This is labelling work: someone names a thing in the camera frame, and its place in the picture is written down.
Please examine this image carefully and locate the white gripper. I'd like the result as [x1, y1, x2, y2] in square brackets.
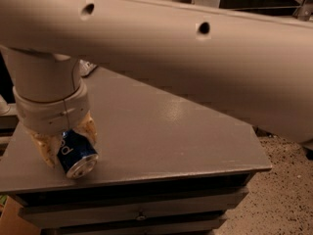
[13, 81, 97, 168]

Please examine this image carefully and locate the blue pepsi can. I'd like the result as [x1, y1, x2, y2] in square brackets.
[57, 130, 99, 179]

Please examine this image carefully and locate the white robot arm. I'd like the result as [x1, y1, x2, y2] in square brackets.
[0, 0, 313, 165]

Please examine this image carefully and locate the white pipe at left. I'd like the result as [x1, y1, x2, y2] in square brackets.
[0, 95, 10, 115]

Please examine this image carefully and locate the white plastic water bottle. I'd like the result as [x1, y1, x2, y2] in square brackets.
[79, 60, 97, 77]

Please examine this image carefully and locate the grey drawer cabinet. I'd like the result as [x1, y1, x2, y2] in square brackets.
[0, 69, 271, 235]

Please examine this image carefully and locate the cardboard box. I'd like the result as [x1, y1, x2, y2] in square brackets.
[0, 197, 41, 235]

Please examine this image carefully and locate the drawer knob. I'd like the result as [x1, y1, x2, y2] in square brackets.
[136, 214, 147, 221]

